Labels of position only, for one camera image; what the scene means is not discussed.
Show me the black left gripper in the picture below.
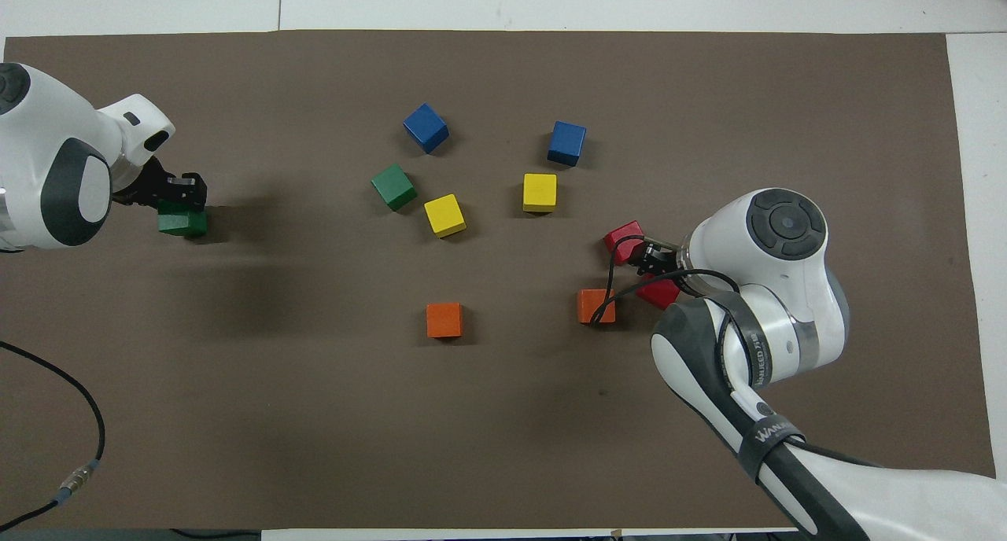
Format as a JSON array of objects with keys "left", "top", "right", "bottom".
[{"left": 114, "top": 157, "right": 208, "bottom": 212}]

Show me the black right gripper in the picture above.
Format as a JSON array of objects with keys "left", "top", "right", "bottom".
[{"left": 633, "top": 241, "right": 690, "bottom": 279}]

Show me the green wooden block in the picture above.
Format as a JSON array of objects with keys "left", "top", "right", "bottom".
[
  {"left": 157, "top": 201, "right": 209, "bottom": 240},
  {"left": 371, "top": 163, "right": 419, "bottom": 212}
]

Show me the red wooden block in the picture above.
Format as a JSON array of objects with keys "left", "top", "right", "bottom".
[
  {"left": 635, "top": 274, "right": 682, "bottom": 311},
  {"left": 603, "top": 220, "right": 647, "bottom": 266}
]

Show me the orange wooden block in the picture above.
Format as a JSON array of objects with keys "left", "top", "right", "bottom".
[
  {"left": 426, "top": 302, "right": 464, "bottom": 340},
  {"left": 577, "top": 289, "right": 617, "bottom": 325}
]

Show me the yellow wooden block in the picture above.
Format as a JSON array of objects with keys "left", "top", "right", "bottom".
[
  {"left": 522, "top": 173, "right": 558, "bottom": 214},
  {"left": 423, "top": 193, "right": 467, "bottom": 239}
]

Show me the blue wooden block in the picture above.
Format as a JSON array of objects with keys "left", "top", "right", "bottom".
[
  {"left": 403, "top": 103, "right": 450, "bottom": 155},
  {"left": 547, "top": 120, "right": 588, "bottom": 167}
]

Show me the brown paper mat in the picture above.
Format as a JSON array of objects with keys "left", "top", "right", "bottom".
[{"left": 0, "top": 30, "right": 1001, "bottom": 530}]

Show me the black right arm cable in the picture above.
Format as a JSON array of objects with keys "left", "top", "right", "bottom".
[{"left": 589, "top": 234, "right": 742, "bottom": 326}]

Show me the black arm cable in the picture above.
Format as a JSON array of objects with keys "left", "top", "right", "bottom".
[
  {"left": 0, "top": 340, "right": 107, "bottom": 527},
  {"left": 589, "top": 234, "right": 742, "bottom": 326}
]

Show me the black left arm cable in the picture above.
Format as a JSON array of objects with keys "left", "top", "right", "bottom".
[{"left": 0, "top": 340, "right": 107, "bottom": 527}]

